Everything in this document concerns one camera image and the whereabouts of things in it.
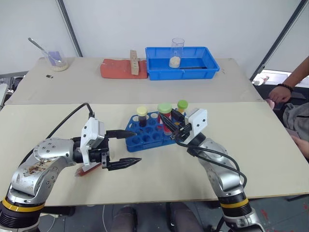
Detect dark rounded shape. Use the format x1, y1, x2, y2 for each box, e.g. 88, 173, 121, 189
109, 204, 139, 232

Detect red loose test tube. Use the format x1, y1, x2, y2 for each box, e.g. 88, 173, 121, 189
74, 162, 101, 178

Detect purple plastic piece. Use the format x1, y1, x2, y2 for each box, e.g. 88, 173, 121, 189
48, 51, 61, 66

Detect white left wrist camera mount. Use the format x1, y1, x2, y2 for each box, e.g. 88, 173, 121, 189
80, 117, 106, 165

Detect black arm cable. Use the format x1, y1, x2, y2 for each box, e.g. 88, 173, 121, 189
44, 102, 95, 141
174, 139, 248, 194

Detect red folded cloth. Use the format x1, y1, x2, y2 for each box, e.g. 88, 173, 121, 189
99, 58, 149, 79

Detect yellow-capped dark liquid tube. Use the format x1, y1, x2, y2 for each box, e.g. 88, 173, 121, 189
136, 106, 149, 129

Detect grey metal pole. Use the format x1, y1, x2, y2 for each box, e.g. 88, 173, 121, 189
249, 0, 306, 82
56, 0, 84, 58

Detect lime-capped orange test tube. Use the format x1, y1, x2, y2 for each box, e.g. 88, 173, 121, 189
175, 99, 189, 127

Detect blue test tube rack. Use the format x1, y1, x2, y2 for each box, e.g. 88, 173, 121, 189
125, 111, 178, 153

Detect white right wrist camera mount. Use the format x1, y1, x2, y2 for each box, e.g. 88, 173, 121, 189
184, 108, 209, 141

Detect bystander's hand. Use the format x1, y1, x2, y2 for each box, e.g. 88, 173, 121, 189
268, 85, 293, 103

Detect blue plastic bin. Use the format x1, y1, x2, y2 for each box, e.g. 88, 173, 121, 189
145, 46, 221, 81

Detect bystander's grey clothing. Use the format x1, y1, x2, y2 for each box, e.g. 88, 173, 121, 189
281, 102, 309, 139

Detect white and pink bottle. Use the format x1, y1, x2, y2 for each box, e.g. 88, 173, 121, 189
252, 74, 270, 86

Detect bystander's bare knee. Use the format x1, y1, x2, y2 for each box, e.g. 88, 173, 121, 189
293, 136, 309, 163

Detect grey metal rail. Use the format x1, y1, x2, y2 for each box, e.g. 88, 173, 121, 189
0, 71, 29, 80

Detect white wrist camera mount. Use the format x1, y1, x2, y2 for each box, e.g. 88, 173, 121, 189
80, 117, 106, 165
184, 108, 209, 141

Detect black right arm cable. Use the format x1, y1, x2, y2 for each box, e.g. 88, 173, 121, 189
174, 139, 248, 194

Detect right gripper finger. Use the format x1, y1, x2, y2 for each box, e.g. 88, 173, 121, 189
171, 109, 187, 123
159, 112, 182, 136

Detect glass beaker with powder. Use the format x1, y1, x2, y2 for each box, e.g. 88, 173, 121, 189
41, 50, 70, 72

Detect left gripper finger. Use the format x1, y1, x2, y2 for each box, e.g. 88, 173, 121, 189
107, 157, 142, 172
106, 130, 137, 140

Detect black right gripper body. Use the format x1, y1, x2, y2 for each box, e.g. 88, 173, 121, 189
169, 122, 194, 143

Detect wooden block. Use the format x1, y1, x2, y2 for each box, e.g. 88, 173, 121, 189
129, 49, 141, 76

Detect tall glass cylinder with powder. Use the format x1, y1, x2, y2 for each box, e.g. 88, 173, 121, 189
169, 37, 185, 69

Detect dark bead bracelet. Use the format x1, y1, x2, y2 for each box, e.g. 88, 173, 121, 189
277, 83, 294, 93

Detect green-capped red test tube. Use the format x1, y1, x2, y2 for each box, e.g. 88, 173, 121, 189
157, 102, 173, 136

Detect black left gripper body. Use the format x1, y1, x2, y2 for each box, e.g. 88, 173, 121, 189
88, 130, 112, 170

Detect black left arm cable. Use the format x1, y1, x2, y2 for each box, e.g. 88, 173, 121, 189
44, 102, 95, 141

